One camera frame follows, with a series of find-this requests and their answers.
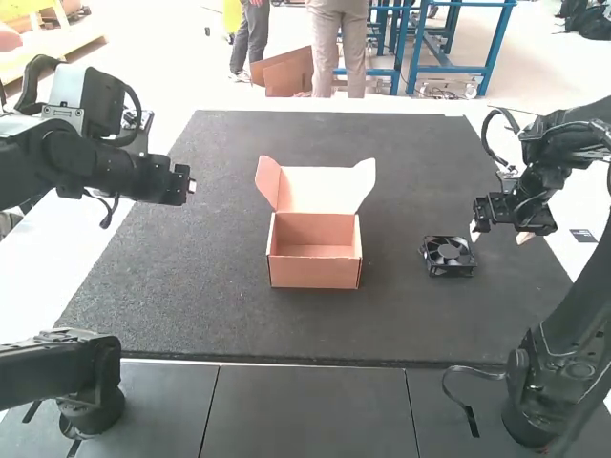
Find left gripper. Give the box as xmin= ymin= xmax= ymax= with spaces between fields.
xmin=135 ymin=152 xmax=193 ymax=207

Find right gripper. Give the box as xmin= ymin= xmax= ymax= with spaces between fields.
xmin=469 ymin=175 xmax=558 ymax=247

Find cardboard box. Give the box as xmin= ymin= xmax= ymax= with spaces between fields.
xmin=254 ymin=156 xmax=377 ymax=290

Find black square fan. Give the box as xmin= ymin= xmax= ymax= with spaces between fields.
xmin=418 ymin=234 xmax=479 ymax=280

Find black mat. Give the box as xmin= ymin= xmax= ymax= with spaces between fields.
xmin=53 ymin=109 xmax=575 ymax=369

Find flat cardboard sheets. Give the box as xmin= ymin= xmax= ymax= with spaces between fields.
xmin=249 ymin=45 xmax=315 ymax=98

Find person's legs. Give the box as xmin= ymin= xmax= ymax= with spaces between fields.
xmin=305 ymin=0 xmax=371 ymax=99
xmin=227 ymin=0 xmax=272 ymax=84

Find wooden pallet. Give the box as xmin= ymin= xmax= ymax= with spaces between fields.
xmin=0 ymin=0 xmax=109 ymax=64

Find dark base panel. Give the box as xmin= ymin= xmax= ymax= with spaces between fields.
xmin=0 ymin=360 xmax=221 ymax=458
xmin=197 ymin=364 xmax=422 ymax=458
xmin=405 ymin=368 xmax=611 ymax=458

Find black backpacks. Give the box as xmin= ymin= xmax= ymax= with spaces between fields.
xmin=552 ymin=0 xmax=611 ymax=42

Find blue metal frame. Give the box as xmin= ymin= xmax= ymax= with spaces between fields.
xmin=332 ymin=0 xmax=518 ymax=98

